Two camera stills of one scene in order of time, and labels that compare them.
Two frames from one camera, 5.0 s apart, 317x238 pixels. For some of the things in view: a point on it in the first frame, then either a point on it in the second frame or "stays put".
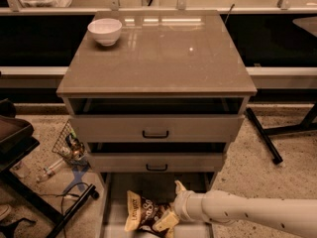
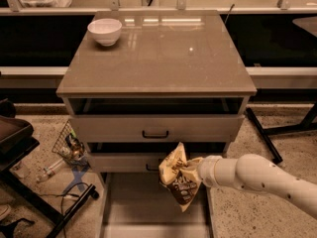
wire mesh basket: x=70 y=146 stays put
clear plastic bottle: x=50 y=170 stays put
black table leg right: x=271 y=148 stays put
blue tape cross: x=77 y=179 stays put
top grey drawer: x=157 y=128 stays put
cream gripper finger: x=166 y=222 -> x=192 y=174
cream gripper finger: x=178 y=186 -> x=196 y=162
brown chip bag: x=142 y=213 -> x=180 y=176
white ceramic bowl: x=106 y=31 stays put
